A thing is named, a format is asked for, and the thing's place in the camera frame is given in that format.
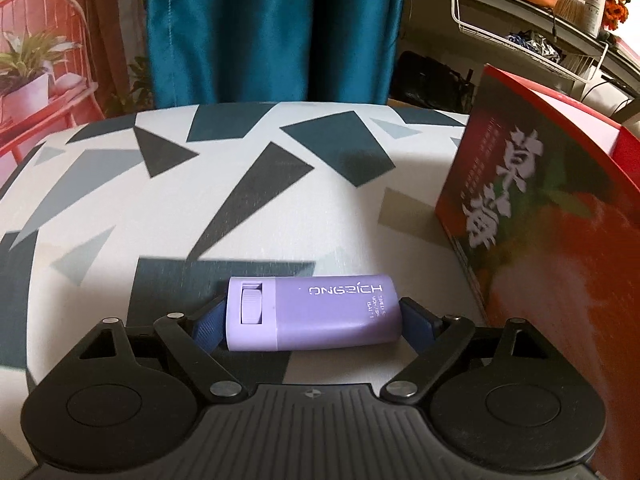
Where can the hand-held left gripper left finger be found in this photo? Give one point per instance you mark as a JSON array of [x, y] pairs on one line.
[[210, 325]]

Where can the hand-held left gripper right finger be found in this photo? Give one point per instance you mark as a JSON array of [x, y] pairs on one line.
[[415, 317]]

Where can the purple plastic case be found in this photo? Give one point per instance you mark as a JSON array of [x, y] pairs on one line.
[[310, 315]]

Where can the red cardboard box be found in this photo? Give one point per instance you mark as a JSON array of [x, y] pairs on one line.
[[550, 260]]

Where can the geometric patterned tablecloth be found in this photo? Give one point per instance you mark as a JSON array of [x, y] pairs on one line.
[[150, 210]]

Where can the black bag under desk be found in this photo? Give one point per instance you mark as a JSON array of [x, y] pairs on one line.
[[430, 80]]

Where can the crumpled silver foil packet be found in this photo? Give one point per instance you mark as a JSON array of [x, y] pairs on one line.
[[542, 45]]

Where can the teal curtain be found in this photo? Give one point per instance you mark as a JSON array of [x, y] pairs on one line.
[[275, 25]]

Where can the grey desk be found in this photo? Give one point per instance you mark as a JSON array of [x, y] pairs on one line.
[[530, 16]]

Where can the cotton swab container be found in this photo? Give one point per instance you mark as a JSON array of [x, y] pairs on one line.
[[570, 9]]

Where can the orange artificial flowers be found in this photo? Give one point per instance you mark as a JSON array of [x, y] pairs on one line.
[[615, 7]]

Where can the pink printed wall backdrop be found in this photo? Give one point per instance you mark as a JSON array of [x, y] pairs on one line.
[[60, 35]]

